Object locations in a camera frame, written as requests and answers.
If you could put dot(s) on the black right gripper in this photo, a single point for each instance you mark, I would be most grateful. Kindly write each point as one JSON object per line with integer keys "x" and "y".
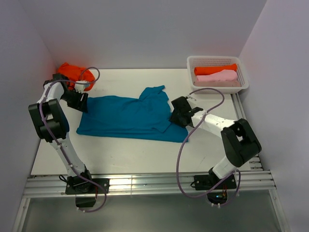
{"x": 173, "y": 118}

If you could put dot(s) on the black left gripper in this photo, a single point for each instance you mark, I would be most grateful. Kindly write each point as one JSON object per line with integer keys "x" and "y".
{"x": 81, "y": 106}

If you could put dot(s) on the blue t shirt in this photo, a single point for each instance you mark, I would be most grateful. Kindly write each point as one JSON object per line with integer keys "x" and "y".
{"x": 145, "y": 117}

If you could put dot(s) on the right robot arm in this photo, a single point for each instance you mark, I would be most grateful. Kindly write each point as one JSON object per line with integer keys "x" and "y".
{"x": 239, "y": 140}

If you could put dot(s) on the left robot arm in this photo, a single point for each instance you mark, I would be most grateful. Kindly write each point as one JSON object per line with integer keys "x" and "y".
{"x": 51, "y": 125}

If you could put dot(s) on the crumpled orange t shirt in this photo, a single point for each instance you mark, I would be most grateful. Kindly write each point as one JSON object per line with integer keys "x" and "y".
{"x": 74, "y": 73}

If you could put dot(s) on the rolled orange t shirt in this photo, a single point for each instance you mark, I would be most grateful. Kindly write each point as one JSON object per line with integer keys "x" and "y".
{"x": 214, "y": 69}

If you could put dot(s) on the rolled beige t shirt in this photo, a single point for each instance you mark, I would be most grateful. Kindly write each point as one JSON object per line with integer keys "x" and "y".
{"x": 217, "y": 84}

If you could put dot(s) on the rolled pink t shirt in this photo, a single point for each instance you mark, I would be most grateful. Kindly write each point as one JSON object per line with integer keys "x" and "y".
{"x": 225, "y": 75}

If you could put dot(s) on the white plastic basket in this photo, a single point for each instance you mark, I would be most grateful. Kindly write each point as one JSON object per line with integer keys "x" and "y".
{"x": 203, "y": 61}

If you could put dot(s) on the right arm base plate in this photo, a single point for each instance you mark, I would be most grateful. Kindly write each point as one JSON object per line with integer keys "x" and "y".
{"x": 205, "y": 182}

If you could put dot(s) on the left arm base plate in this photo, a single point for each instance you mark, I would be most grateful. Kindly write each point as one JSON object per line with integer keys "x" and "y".
{"x": 88, "y": 188}

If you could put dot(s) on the aluminium front rail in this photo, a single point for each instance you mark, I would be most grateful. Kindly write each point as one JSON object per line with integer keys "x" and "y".
{"x": 138, "y": 184}

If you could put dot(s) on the aluminium rail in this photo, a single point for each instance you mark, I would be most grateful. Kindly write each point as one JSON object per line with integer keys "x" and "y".
{"x": 138, "y": 184}
{"x": 248, "y": 137}

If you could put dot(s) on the aluminium right rail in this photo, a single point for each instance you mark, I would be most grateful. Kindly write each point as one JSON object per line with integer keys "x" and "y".
{"x": 248, "y": 137}

